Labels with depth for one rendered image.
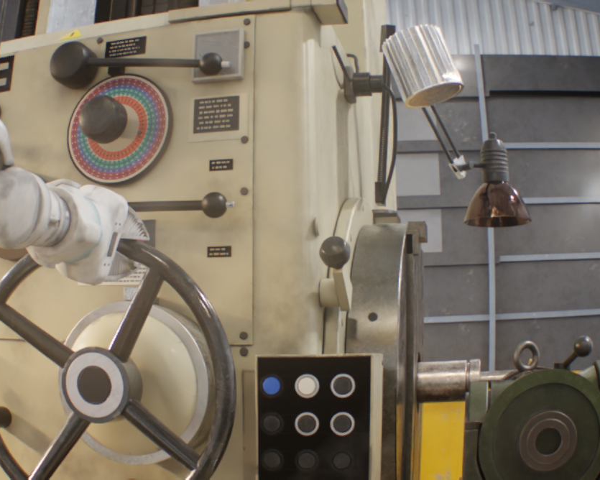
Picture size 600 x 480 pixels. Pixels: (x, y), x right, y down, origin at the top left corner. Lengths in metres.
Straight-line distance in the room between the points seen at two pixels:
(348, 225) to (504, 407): 0.45
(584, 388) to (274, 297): 0.46
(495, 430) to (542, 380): 0.09
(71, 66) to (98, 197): 0.46
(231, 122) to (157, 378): 0.39
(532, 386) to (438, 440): 2.52
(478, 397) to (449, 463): 2.45
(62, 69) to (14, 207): 0.66
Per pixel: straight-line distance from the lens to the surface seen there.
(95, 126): 1.27
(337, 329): 1.29
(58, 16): 2.30
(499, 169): 1.79
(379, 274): 1.38
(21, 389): 1.40
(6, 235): 0.73
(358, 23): 2.02
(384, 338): 1.32
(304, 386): 1.12
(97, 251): 0.92
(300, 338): 1.23
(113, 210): 0.93
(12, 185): 0.72
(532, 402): 1.13
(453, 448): 3.64
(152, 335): 1.17
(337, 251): 1.18
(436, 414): 3.63
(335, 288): 1.26
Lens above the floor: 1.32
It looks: 7 degrees up
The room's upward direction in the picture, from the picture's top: straight up
